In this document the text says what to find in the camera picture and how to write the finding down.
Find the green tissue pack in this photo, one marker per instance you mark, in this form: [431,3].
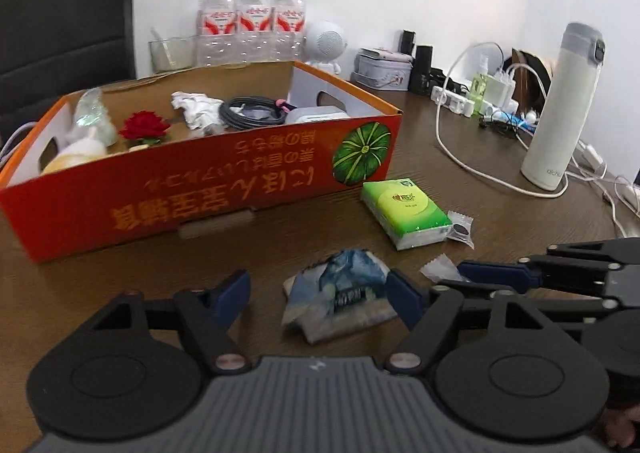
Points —
[405,213]

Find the blue wipes packet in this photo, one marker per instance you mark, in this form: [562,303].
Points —
[340,298]

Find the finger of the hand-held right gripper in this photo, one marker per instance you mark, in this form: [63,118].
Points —
[600,250]
[495,274]

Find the white wall charger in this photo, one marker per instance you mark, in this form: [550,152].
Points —
[500,90]

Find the brown round stand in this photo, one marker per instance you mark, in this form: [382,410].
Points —
[532,78]

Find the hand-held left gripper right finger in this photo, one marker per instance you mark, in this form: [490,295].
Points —
[404,298]

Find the white thermos bottle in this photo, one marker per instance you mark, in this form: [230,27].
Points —
[562,108]

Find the white power adapter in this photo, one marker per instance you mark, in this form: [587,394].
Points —
[317,114]

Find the white round speaker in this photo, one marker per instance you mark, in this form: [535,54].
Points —
[324,43]

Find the white power strip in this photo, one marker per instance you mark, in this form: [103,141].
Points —
[452,100]

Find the clear water bottle red label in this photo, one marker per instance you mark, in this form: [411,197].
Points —
[255,15]
[216,18]
[290,15]

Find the tall black box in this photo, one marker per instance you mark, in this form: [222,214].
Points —
[422,70]

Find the black chair back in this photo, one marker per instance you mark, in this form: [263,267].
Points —
[65,18]

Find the person's right hand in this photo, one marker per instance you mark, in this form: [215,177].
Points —
[624,428]

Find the small black box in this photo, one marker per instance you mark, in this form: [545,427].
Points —
[408,42]

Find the glass cup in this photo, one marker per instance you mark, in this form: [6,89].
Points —
[172,53]

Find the grey tin box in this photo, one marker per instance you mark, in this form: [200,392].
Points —
[382,70]

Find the red rose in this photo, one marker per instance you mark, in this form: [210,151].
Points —
[145,128]

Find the small cookie packet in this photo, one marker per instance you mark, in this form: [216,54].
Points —
[460,230]

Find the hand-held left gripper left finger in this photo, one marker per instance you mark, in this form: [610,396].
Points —
[235,290]

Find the clear glass figurine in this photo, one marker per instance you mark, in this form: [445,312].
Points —
[95,113]

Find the pink clip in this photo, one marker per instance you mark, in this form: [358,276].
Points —
[283,105]

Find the green spray bottle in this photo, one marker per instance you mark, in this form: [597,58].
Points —
[479,85]

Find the orange cardboard box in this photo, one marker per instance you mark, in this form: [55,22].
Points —
[200,198]

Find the clear plastic wrapper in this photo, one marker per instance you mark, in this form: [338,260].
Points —
[440,269]

